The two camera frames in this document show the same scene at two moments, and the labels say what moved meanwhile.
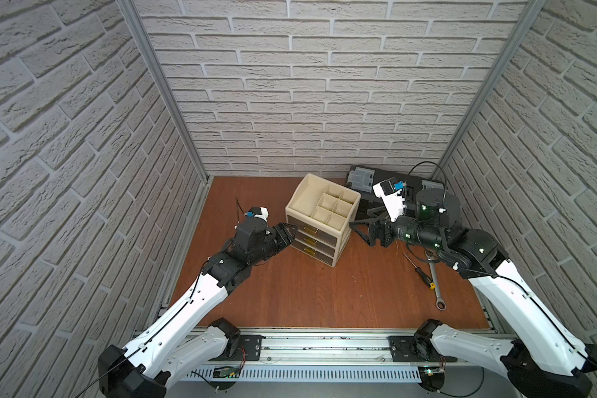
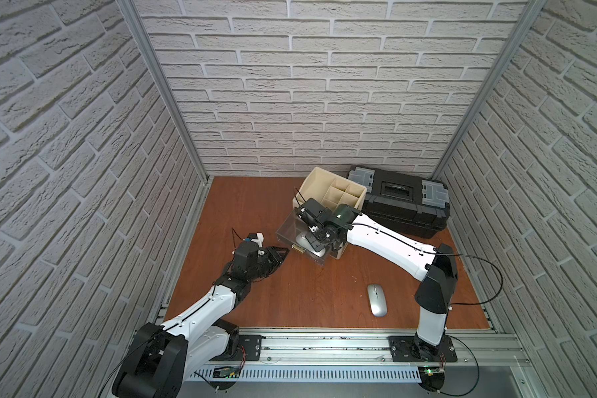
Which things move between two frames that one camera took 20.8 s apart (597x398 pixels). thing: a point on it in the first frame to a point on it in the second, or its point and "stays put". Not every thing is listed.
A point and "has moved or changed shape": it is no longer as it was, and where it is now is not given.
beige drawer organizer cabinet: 322,213 has moved or changed shape
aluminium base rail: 366,346 stays put
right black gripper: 370,223 to 311,237
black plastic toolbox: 363,177 stays put
